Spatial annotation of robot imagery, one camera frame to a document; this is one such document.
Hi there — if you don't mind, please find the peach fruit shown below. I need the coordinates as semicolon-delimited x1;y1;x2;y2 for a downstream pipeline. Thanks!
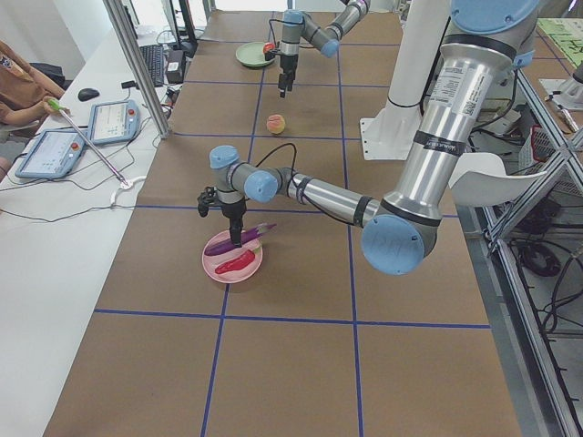
266;114;286;135

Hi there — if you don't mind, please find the white plastic chair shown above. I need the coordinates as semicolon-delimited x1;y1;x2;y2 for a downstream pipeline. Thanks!
448;152;547;207

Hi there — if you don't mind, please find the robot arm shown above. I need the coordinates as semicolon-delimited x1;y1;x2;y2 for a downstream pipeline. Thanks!
198;1;538;275
275;0;371;98

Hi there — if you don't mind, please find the blue teach pendant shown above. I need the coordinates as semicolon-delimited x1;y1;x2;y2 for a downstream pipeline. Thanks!
15;129;85;179
87;99;140;145

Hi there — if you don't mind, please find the metal rod green handle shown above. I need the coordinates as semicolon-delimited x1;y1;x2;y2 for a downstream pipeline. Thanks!
47;98;127;184

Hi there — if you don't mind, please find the pink plate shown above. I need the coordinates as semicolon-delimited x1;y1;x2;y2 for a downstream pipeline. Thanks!
201;239;263;284

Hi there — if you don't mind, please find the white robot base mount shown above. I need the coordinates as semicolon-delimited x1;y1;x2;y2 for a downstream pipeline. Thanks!
360;0;451;160

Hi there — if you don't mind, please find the red pomegranate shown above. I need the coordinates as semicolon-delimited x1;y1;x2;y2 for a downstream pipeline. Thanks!
263;42;276;53

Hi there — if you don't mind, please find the red chili pepper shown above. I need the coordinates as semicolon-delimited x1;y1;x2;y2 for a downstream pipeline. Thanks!
214;246;261;274

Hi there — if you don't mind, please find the black camera cable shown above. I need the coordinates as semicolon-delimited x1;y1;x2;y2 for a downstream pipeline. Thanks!
253;142;298;177
267;17;286;46

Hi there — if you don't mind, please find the aluminium frame post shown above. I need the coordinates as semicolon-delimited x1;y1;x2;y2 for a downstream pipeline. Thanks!
103;0;170;139

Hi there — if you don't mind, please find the black power adapter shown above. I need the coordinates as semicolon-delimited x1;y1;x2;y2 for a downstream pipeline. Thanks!
165;50;186;85

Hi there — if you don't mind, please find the black keyboard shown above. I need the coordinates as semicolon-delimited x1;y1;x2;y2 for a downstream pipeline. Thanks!
139;45;165;87

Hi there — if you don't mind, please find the white side desk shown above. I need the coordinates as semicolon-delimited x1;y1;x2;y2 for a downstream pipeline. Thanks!
1;34;159;436

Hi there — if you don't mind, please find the blue teach pendant far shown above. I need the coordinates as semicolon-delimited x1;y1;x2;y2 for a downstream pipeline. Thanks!
87;99;140;145

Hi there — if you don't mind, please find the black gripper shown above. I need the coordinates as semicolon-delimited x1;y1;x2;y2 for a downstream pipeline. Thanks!
278;55;298;98
221;199;246;248

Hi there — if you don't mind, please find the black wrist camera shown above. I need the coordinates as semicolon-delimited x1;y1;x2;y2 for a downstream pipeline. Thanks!
262;48;279;64
197;187;218;218

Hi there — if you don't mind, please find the black computer mouse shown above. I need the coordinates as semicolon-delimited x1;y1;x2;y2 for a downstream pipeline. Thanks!
77;87;100;102

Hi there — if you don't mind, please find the purple eggplant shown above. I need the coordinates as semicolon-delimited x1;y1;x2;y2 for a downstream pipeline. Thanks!
203;223;276;256

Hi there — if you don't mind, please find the person in brown shirt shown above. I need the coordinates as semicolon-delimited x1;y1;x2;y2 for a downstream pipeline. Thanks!
0;38;74;172

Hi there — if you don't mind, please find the light green plate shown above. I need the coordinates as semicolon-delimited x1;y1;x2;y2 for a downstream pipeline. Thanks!
235;42;274;68

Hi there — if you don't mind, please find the blue teach pendant near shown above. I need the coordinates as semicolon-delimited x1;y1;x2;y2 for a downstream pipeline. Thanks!
15;129;85;179

